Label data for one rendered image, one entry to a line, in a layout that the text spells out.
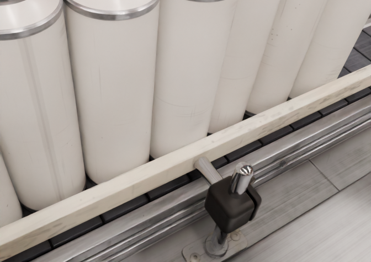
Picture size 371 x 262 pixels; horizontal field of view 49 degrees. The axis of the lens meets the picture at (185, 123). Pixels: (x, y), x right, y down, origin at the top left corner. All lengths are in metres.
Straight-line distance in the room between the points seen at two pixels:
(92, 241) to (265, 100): 0.19
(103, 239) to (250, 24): 0.18
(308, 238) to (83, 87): 0.20
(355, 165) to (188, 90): 0.24
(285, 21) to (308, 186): 0.17
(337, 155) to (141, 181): 0.24
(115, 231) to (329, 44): 0.23
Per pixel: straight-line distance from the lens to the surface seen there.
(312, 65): 0.38
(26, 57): 0.21
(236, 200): 0.28
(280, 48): 0.33
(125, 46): 0.22
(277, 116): 0.35
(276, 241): 0.32
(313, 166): 0.44
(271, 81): 0.36
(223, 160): 0.35
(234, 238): 0.36
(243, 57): 0.30
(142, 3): 0.21
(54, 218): 0.28
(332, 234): 0.34
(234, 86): 0.32
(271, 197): 0.40
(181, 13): 0.23
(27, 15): 0.20
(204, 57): 0.25
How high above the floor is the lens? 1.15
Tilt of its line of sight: 48 degrees down
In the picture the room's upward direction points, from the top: 9 degrees clockwise
